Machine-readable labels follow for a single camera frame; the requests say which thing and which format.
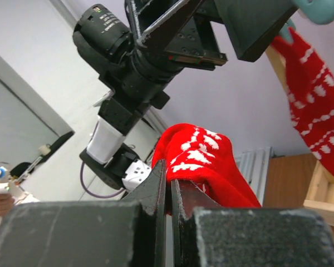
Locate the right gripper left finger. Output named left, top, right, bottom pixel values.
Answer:
left=0, top=160, right=166, bottom=266

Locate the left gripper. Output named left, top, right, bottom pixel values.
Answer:
left=114, top=0, right=227, bottom=106

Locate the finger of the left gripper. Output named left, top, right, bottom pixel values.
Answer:
left=214, top=0, right=297, bottom=62

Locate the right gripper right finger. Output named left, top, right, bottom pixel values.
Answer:
left=170, top=180, right=334, bottom=266

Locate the red patterned sock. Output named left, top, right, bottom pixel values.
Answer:
left=151, top=123, right=261, bottom=208
left=271, top=28, right=334, bottom=176

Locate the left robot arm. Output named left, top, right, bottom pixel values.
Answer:
left=72, top=1, right=297, bottom=190

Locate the white round sock hanger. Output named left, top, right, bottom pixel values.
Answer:
left=278, top=0, right=334, bottom=44

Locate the wooden hanger stand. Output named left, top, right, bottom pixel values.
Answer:
left=266, top=47, right=334, bottom=226

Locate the person hand with controller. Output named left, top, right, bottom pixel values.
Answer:
left=0, top=162, right=39, bottom=225

